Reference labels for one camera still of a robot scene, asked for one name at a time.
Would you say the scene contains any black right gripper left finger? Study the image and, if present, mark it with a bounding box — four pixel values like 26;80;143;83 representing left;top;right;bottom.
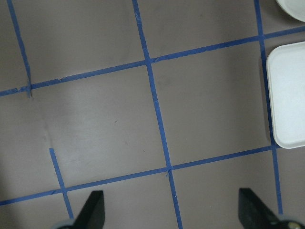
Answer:
72;190;105;229

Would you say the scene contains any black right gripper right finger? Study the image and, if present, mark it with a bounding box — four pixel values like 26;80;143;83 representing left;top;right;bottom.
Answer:
238;188;286;229

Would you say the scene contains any white round plate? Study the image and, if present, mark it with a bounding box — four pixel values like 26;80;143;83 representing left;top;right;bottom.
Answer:
276;0;305;22

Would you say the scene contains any white rectangular tray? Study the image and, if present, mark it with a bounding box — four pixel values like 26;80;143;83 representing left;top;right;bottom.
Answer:
266;42;305;149

